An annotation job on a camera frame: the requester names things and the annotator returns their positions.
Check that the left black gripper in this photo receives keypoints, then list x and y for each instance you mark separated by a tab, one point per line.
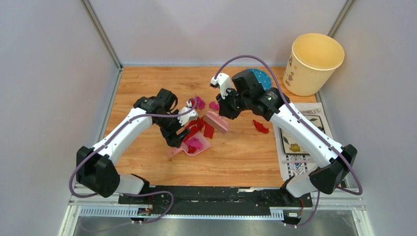
172	139

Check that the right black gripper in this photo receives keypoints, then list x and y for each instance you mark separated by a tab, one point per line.
224	109

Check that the small magenta scrap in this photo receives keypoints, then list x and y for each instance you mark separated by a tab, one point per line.
214	106

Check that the small red paper scrap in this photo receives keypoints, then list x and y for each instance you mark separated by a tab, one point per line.
191	150

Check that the pink hand brush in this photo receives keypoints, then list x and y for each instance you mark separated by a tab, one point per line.
217	122

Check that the red twisted paper scrap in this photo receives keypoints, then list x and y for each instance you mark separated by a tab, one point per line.
198	124

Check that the pink plastic dustpan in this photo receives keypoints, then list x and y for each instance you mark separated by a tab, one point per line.
184	148

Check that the magenta paper scrap top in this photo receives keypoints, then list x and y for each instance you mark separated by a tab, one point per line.
200	103

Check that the magenta paper scrap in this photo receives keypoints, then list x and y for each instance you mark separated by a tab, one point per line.
195	142
200	103

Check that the red rectangular paper scrap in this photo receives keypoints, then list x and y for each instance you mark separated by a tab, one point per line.
209	131

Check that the magenta paper scrap bottom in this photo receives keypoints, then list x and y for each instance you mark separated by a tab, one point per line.
195	142

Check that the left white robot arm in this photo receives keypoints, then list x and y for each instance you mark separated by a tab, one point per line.
96	165

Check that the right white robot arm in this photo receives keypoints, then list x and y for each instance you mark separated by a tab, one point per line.
252	90

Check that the red crumpled scrap right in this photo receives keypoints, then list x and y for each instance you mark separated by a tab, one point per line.
260	127

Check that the blue polka dot plate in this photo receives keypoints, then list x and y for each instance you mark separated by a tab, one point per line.
262	77

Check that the square floral plate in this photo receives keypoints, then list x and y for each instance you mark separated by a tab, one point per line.
291	145

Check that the patterned white placemat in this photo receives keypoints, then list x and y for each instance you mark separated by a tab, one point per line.
292	157

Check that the cream yellow waste bin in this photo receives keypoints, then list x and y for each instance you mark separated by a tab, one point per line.
314	58

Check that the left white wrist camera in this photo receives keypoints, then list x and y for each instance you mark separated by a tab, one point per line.
188	113

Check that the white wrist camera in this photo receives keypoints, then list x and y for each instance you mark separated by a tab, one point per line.
188	113
223	82

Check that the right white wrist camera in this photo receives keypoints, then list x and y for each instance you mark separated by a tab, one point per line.
223	82

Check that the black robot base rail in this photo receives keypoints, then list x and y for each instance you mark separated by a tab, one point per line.
219	201

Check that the pink handled knife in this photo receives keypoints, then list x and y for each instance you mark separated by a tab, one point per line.
298	161

